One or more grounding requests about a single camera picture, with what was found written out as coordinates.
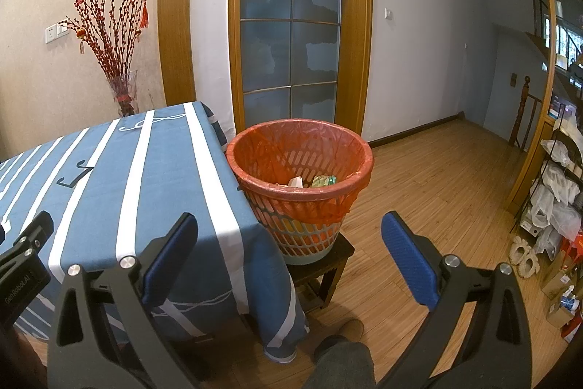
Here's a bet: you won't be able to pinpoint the wooden door frame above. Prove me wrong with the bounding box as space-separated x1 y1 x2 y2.
505 0 575 213

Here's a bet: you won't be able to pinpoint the brown cardboard box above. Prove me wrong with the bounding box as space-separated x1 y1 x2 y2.
540 252 583 304

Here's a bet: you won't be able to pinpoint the clear glass vase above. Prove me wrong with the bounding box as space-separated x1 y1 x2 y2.
107 70 139 119

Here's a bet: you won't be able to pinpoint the wooden stair railing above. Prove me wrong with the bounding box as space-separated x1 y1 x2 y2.
507 75 544 146

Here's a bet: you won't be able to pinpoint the dark wooden stool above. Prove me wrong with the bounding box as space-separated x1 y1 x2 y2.
285 232 356 310

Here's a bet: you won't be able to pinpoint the blue white striped tablecloth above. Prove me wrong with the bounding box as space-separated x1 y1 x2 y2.
0 101 311 362

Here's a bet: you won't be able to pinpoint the shelf with bagged items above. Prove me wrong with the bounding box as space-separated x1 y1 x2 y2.
524 118 583 255

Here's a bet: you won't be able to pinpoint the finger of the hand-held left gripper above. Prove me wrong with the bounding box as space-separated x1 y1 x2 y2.
0 210 54 277

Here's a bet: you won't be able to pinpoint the red box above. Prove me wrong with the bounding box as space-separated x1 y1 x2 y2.
562 233 583 277

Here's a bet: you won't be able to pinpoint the frosted glass door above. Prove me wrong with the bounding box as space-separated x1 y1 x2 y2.
228 0 375 144

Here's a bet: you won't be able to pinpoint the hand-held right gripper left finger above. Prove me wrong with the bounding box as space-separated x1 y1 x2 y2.
48 212 201 389

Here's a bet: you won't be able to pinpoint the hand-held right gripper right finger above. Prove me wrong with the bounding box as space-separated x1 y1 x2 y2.
380 211 533 389

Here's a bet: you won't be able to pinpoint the wooden wall trim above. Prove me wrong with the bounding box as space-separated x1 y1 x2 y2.
157 0 197 108

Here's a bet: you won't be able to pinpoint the red berry branches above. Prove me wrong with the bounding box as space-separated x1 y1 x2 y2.
57 0 151 81

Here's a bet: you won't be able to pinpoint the person's brown shoe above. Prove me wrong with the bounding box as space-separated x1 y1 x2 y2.
325 318 365 345

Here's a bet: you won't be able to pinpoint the person's grey trouser leg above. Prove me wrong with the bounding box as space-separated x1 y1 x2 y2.
313 334 377 389

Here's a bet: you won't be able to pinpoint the lattice plastic wastebasket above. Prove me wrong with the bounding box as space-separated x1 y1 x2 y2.
226 119 375 267

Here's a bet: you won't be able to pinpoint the white fluffy slipper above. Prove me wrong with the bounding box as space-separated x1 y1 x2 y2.
509 236 525 268
519 247 539 279

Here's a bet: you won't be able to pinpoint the black wire rack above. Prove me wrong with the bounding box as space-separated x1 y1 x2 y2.
518 116 583 237

